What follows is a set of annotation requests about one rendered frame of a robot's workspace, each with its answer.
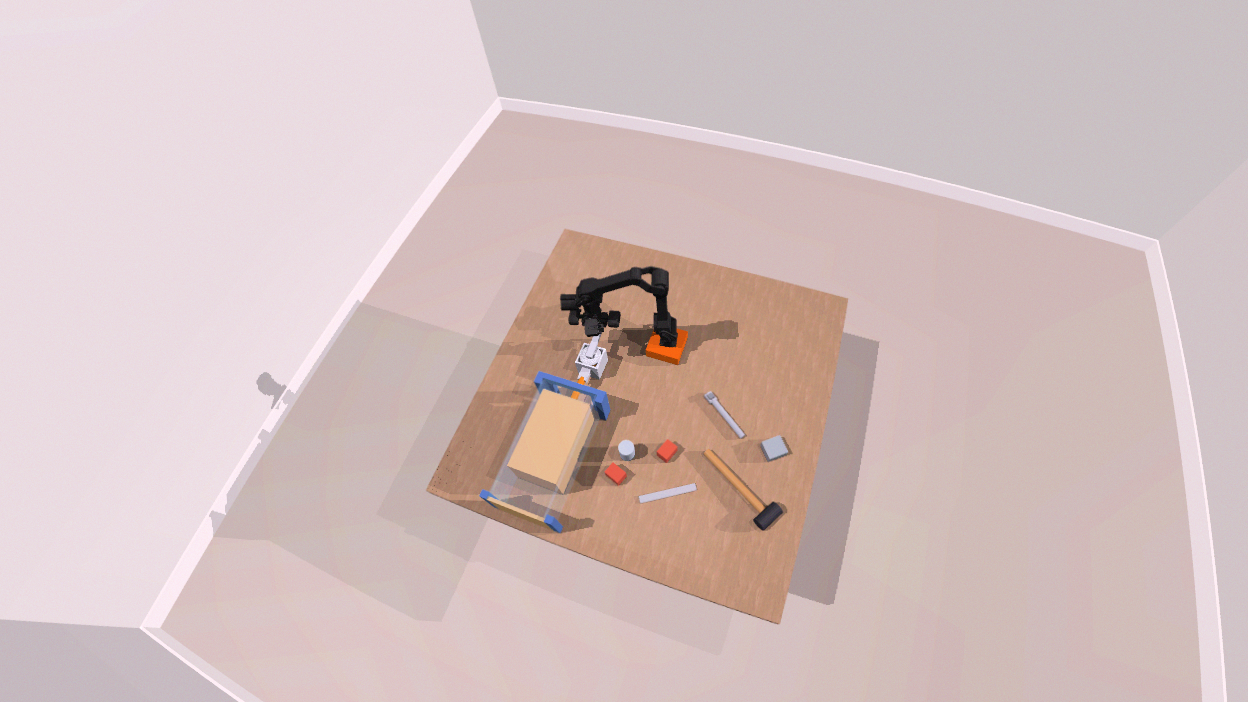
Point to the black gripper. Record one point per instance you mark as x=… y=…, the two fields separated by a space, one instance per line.
x=613 y=318

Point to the pale grey flat bar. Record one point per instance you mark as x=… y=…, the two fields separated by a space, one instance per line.
x=667 y=493

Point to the mallet with wooden handle and black head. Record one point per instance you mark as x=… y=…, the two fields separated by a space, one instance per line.
x=766 y=515

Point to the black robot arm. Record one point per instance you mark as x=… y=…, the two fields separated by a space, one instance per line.
x=589 y=293

